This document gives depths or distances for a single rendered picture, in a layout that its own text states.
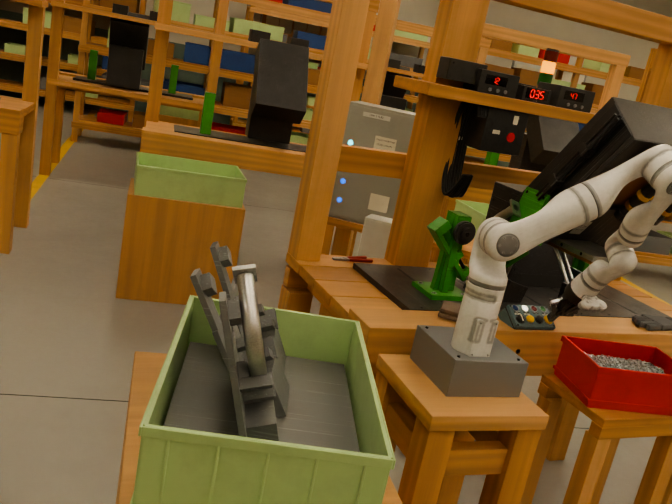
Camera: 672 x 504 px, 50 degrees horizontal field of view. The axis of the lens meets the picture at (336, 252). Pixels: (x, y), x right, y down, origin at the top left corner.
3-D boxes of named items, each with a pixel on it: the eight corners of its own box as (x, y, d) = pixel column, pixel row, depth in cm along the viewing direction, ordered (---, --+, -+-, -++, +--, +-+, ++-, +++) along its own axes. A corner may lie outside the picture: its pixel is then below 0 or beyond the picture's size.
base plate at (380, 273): (673, 324, 257) (675, 318, 256) (408, 315, 211) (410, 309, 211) (593, 282, 293) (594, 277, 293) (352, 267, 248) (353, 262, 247)
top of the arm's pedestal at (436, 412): (545, 430, 172) (550, 416, 171) (428, 432, 160) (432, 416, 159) (478, 369, 200) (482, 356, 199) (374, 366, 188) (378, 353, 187)
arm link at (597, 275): (608, 297, 199) (599, 271, 204) (646, 265, 188) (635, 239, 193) (588, 292, 197) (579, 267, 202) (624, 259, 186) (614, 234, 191)
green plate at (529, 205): (536, 261, 235) (566, 203, 232) (518, 253, 231) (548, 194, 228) (515, 250, 245) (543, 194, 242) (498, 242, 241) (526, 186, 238)
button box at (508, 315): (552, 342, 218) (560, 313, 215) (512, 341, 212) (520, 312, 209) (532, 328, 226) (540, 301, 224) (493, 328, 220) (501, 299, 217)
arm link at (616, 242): (623, 247, 199) (641, 213, 188) (632, 272, 193) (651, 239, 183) (598, 247, 199) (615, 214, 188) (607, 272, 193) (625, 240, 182)
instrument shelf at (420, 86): (633, 132, 266) (636, 122, 265) (427, 95, 229) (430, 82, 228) (587, 122, 288) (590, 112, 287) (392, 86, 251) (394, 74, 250)
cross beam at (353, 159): (609, 204, 301) (615, 184, 299) (328, 170, 247) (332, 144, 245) (601, 201, 306) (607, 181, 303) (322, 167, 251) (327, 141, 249)
